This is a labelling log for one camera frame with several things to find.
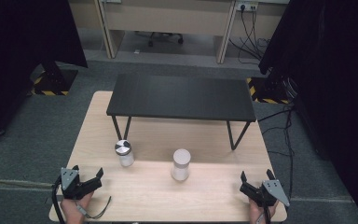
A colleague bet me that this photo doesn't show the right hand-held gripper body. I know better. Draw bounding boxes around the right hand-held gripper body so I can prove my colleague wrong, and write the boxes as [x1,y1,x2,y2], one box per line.
[241,179,291,208]

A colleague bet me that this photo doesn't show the office chair base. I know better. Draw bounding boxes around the office chair base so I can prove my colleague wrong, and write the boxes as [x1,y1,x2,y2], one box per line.
[134,30,185,49]

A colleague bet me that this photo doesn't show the wall socket with plugs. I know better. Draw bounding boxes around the wall socket with plugs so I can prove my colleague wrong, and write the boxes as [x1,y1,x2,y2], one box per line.
[235,1,259,13]

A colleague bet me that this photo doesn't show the person's left hand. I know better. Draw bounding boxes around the person's left hand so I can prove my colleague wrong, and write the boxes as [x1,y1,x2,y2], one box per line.
[60,191,95,224]

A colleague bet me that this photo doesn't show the white cylinder cup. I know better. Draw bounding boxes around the white cylinder cup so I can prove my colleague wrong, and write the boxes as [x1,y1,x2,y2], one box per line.
[171,148,192,182]

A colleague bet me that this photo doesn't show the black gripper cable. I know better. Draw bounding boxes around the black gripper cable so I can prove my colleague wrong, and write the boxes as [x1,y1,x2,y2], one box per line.
[51,175,67,224]

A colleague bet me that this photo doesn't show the black curtain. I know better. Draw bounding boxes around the black curtain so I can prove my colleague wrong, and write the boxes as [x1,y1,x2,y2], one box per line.
[258,0,358,224]
[0,0,89,145]

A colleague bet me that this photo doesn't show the black stand base striped tape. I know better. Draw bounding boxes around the black stand base striped tape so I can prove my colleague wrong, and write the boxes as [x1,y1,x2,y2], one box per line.
[30,61,79,97]
[246,68,294,105]

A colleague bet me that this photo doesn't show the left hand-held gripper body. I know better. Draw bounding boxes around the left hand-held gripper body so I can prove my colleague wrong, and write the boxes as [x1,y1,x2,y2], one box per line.
[60,167,90,201]

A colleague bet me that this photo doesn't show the grey wrist strap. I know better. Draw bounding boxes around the grey wrist strap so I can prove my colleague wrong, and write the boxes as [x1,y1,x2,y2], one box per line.
[74,195,113,220]

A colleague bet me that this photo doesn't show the black raised shelf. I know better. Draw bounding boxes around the black raised shelf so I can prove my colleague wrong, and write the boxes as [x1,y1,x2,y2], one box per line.
[105,73,257,151]

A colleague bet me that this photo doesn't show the person's right hand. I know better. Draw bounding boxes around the person's right hand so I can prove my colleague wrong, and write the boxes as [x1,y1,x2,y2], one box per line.
[249,198,280,224]

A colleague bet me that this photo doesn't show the black floor cables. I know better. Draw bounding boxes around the black floor cables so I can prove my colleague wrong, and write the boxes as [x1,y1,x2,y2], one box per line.
[256,105,296,200]

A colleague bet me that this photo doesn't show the black cables bundle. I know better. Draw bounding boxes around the black cables bundle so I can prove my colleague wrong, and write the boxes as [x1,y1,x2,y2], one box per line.
[227,6,272,66]

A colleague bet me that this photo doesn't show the beige office desk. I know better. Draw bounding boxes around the beige office desk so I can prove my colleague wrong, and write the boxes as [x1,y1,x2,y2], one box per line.
[67,0,291,65]

